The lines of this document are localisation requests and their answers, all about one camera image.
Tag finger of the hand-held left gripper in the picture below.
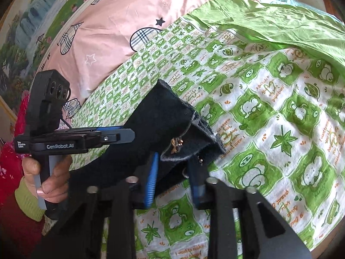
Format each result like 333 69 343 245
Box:
58 126 127 134
86 129 136 150

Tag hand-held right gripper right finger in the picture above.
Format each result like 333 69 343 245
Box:
188 159 313 259

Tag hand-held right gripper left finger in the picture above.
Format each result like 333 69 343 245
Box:
32 152 160 259

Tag black pants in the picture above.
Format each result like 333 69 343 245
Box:
71 79 227 211

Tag person's left forearm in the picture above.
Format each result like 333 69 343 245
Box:
0 177 46 259

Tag person's left hand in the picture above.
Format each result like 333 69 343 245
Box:
23 156 74 204

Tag person's red patterned jacket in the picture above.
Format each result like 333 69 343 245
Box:
0 93 31 204

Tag green printed bed sheet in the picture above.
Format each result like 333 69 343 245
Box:
72 13 345 259

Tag pink heart print quilt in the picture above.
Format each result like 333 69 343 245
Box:
38 0 260 106

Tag plain green sheet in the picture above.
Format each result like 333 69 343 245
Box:
187 0 345 74

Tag landscape wall poster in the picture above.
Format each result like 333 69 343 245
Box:
0 0 115 114

